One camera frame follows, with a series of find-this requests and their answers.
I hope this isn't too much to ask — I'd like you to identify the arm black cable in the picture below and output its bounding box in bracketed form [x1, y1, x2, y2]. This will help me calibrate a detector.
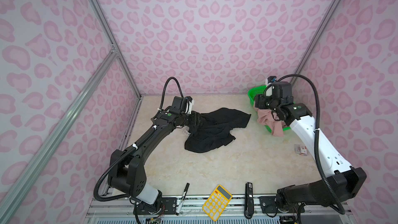
[263, 74, 346, 215]
[93, 77, 184, 202]

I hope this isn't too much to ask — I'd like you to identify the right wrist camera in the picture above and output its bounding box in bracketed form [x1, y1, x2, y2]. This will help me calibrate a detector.
[264, 76, 292, 100]

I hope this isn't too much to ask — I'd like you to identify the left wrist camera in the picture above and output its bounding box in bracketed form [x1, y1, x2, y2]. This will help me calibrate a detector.
[169, 96, 194, 115]

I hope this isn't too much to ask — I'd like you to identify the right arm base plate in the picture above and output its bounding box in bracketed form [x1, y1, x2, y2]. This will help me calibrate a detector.
[259, 195, 305, 217]

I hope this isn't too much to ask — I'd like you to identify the green plastic laundry basket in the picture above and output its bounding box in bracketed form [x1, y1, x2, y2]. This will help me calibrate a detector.
[247, 85, 290, 133]

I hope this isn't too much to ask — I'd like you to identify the yellow calculator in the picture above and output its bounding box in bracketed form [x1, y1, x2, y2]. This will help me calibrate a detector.
[202, 185, 233, 222]

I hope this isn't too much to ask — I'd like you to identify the black marker pen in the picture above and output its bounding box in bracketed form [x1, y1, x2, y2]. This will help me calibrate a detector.
[175, 183, 190, 216]

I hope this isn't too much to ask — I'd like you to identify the black shirt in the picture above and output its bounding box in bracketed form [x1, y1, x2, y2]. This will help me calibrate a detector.
[184, 107, 251, 153]

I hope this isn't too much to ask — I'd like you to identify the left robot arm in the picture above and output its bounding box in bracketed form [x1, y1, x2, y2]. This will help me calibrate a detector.
[107, 111, 204, 213]

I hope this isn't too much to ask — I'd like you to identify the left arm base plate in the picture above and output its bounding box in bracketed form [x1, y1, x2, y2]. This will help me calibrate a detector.
[134, 196, 177, 215]

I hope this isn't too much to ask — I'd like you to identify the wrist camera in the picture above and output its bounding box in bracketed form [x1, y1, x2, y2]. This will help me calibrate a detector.
[264, 76, 292, 100]
[169, 96, 194, 115]

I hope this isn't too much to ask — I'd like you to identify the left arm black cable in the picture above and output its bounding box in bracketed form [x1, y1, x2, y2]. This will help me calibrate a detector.
[93, 77, 184, 202]

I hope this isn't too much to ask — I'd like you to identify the black stapler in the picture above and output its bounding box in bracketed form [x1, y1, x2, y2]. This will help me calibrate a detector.
[244, 182, 255, 219]

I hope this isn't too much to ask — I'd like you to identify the aluminium mounting rail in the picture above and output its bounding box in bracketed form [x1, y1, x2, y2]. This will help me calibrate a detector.
[83, 192, 353, 224]

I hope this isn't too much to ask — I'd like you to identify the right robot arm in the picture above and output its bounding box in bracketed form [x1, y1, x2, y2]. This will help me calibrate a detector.
[254, 94, 367, 214]

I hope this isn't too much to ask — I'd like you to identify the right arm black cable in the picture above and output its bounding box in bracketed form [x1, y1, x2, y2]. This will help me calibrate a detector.
[263, 74, 346, 215]

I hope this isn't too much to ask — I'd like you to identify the pink garment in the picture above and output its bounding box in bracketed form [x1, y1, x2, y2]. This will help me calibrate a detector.
[254, 107, 287, 138]

